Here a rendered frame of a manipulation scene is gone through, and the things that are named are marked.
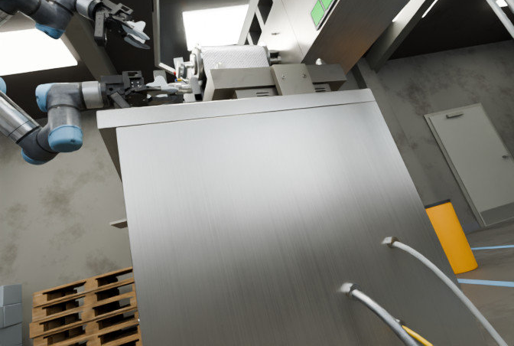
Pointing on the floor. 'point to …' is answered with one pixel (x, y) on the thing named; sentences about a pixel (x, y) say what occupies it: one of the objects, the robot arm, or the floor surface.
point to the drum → (451, 236)
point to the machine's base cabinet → (281, 233)
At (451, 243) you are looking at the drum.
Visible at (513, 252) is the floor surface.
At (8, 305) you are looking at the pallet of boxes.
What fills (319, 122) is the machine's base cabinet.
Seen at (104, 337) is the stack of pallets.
